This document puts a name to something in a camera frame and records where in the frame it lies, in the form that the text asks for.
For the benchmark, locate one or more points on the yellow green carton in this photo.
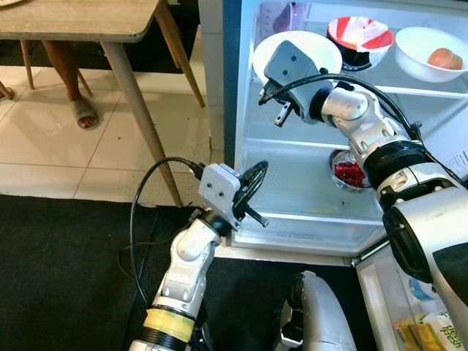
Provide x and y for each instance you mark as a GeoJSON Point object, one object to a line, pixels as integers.
{"type": "Point", "coordinates": [431, 333]}

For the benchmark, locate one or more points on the white ceramic bowl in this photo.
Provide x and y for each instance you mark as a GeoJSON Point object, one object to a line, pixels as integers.
{"type": "Point", "coordinates": [417, 64]}
{"type": "Point", "coordinates": [303, 45]}

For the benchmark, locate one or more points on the red apple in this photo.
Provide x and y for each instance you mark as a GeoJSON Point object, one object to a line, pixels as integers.
{"type": "Point", "coordinates": [444, 58]}

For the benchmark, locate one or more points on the light wooden table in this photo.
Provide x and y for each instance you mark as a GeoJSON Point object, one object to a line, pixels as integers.
{"type": "Point", "coordinates": [73, 18]}

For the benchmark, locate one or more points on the red white striped bowl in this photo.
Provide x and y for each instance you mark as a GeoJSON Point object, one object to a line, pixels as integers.
{"type": "Point", "coordinates": [358, 33]}

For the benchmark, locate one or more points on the grey sandal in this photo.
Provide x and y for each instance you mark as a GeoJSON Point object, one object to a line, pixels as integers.
{"type": "Point", "coordinates": [84, 113]}

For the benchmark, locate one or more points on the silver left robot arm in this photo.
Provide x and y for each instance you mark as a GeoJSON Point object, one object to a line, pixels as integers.
{"type": "Point", "coordinates": [183, 270]}

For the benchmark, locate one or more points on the grey fridge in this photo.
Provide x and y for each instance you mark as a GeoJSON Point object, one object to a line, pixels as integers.
{"type": "Point", "coordinates": [234, 110]}

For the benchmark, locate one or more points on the dark grey floor mat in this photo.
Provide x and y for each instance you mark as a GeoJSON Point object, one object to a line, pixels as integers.
{"type": "Point", "coordinates": [241, 307]}
{"type": "Point", "coordinates": [58, 278]}

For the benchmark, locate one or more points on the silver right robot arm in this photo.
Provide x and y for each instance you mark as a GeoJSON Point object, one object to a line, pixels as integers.
{"type": "Point", "coordinates": [409, 190]}

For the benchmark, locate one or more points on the bowl of red berries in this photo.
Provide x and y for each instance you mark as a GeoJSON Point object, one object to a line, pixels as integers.
{"type": "Point", "coordinates": [347, 174]}

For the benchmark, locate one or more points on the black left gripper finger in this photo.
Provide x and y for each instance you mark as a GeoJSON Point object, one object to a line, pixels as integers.
{"type": "Point", "coordinates": [254, 172]}
{"type": "Point", "coordinates": [259, 184]}

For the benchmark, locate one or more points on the seated person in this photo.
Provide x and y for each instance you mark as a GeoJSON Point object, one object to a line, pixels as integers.
{"type": "Point", "coordinates": [66, 73]}

